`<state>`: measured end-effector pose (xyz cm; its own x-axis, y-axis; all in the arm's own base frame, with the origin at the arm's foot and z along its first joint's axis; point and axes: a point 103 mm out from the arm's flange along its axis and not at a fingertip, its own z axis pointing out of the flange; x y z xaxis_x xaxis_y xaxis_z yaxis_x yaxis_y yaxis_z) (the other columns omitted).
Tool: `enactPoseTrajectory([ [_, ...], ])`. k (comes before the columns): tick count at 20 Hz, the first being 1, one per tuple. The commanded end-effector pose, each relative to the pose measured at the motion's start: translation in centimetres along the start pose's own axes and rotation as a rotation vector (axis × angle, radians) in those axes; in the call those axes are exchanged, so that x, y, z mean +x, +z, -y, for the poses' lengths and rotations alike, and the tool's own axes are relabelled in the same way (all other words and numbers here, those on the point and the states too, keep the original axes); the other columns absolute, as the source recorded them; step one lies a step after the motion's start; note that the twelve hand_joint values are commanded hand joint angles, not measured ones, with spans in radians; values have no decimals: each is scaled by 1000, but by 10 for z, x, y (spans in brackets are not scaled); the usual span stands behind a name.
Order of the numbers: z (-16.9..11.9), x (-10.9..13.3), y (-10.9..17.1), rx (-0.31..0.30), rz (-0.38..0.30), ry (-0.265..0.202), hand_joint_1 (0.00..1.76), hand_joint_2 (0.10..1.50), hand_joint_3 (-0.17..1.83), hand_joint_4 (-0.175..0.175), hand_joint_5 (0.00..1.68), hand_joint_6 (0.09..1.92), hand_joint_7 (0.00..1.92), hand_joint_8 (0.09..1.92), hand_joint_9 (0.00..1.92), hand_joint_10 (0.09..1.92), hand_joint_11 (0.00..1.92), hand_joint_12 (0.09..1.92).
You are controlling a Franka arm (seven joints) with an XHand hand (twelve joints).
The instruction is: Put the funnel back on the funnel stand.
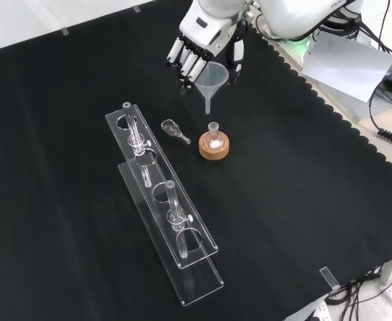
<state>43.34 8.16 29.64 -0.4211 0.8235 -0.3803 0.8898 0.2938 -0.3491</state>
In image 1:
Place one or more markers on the clear acrylic funnel stand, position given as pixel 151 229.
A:
pixel 174 187

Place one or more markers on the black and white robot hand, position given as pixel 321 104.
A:
pixel 209 23

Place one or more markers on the white table leg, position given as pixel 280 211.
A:
pixel 390 271

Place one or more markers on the clear tape strip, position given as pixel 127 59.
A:
pixel 329 277

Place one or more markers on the small glass weighing funnel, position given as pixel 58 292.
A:
pixel 171 128

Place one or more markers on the black table cloth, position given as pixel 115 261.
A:
pixel 283 200

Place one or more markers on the translucent plastic funnel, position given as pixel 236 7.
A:
pixel 212 78

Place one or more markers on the pale grey board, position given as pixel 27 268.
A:
pixel 346 67

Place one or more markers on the grey tape piece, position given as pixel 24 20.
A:
pixel 64 31
pixel 136 9

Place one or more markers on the small round-bottom glass flask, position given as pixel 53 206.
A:
pixel 213 140

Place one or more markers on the white power strip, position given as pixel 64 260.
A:
pixel 318 312

